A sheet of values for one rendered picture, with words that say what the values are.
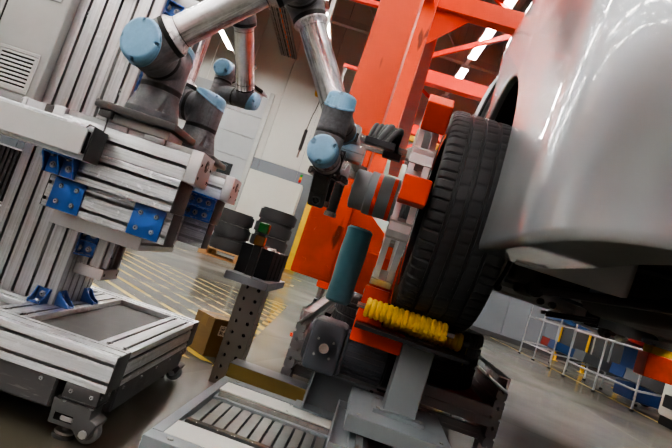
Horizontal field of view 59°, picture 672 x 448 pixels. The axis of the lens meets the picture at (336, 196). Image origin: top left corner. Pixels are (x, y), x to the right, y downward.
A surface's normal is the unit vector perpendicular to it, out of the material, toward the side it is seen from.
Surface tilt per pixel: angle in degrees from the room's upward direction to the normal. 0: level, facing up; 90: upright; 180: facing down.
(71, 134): 90
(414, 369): 90
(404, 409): 90
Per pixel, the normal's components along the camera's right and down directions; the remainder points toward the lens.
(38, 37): 0.00, -0.11
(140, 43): -0.23, -0.08
